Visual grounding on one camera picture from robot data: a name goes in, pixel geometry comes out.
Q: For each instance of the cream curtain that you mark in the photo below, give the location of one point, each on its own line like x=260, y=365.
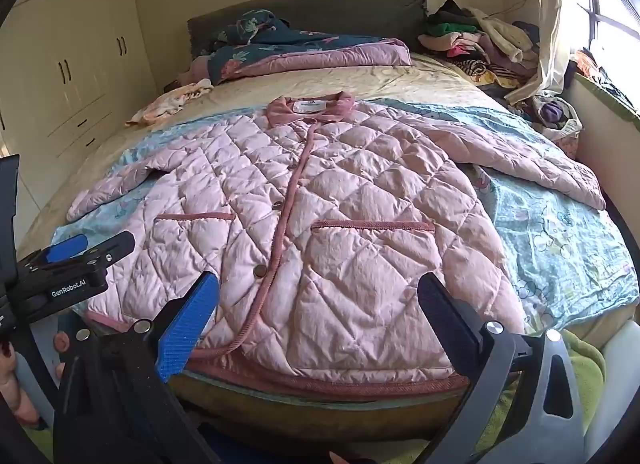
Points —
x=555, y=19

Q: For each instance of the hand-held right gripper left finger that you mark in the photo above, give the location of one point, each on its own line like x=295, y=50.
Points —
x=190, y=324

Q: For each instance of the bag of clothes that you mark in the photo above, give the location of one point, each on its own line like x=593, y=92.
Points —
x=552, y=116

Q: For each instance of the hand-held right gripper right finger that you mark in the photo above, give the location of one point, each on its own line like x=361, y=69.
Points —
x=450, y=324

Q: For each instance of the pink crumpled cloth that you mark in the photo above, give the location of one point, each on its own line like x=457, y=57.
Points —
x=200, y=66

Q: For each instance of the pile of mixed clothes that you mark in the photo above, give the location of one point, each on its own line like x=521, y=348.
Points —
x=475, y=39

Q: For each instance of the cream wardrobe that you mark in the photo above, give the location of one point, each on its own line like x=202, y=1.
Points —
x=65, y=59

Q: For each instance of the dark floral quilt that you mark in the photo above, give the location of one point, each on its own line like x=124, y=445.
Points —
x=260, y=51

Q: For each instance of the pink quilted jacket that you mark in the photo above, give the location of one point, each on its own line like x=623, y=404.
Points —
x=350, y=194

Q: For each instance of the blue cartoon printed blanket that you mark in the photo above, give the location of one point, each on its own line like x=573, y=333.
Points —
x=550, y=234

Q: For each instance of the green fleece cloth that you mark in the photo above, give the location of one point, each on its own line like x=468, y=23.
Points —
x=585, y=359

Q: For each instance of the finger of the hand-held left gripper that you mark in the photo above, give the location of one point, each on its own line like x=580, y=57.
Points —
x=67, y=248
x=112, y=245

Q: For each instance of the person's left hand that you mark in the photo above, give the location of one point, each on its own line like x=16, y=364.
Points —
x=15, y=389

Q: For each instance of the window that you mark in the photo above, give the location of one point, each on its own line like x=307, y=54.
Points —
x=615, y=9

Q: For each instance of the orange white floral garment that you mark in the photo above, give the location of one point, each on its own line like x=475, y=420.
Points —
x=165, y=101

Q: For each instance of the patterned cloth on windowsill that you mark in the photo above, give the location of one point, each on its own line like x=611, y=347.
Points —
x=600, y=76

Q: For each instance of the grey padded headboard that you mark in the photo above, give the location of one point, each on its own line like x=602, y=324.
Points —
x=325, y=9

